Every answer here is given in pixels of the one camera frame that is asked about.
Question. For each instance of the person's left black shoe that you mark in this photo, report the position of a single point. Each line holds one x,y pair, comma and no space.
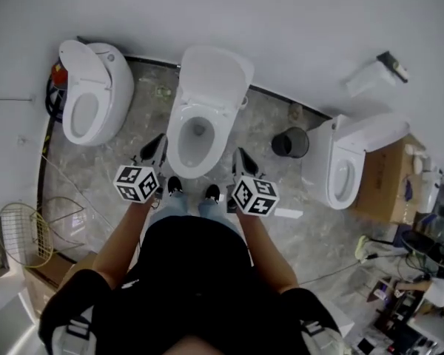
175,185

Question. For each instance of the clear plastic wrapper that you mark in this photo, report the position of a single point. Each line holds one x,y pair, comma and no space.
163,91

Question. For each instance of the white round-bowl toilet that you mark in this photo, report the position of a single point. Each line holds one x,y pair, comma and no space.
196,142

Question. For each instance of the purple cloth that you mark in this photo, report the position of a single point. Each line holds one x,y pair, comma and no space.
408,188

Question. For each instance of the person's left forearm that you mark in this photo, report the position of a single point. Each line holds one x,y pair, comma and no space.
122,246

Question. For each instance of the white egg-shaped toilet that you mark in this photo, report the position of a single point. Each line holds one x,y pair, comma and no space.
114,94

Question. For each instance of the large brown cardboard box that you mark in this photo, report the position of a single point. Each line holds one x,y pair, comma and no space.
385,187

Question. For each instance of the crumpled clear plastic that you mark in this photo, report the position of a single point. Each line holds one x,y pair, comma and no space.
296,111

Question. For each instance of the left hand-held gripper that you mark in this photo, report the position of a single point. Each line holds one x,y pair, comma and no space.
137,183

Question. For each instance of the red round object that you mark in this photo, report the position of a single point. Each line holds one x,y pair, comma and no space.
59,73

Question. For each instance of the neon yellow object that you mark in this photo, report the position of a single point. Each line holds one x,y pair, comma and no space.
362,250

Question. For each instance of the white toilet paper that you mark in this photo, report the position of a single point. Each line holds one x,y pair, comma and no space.
368,80

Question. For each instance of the person's blue jeans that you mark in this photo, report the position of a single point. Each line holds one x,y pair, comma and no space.
174,207

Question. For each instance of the white glossy appliance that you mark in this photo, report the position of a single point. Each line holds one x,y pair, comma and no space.
7,324

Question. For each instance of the person's black t-shirt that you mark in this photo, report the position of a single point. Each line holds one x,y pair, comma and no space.
192,279

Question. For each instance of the white elongated toilet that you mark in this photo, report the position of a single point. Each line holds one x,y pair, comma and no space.
318,161

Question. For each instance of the person's right black shoe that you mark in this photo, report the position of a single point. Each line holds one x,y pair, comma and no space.
212,192

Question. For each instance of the white rectangular board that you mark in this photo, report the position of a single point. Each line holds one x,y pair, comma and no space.
288,213

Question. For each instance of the white plastic fitting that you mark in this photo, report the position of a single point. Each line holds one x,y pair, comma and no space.
417,158

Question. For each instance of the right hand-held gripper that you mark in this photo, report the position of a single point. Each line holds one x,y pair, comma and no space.
255,196

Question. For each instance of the white small appliance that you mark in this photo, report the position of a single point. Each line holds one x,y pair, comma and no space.
429,192

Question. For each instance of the person's right forearm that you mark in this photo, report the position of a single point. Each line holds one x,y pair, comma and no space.
268,257

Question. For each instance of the person's black shoe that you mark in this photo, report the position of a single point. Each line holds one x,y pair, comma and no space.
175,185
212,192

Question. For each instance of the black mesh wastebasket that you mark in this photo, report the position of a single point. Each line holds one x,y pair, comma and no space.
290,143

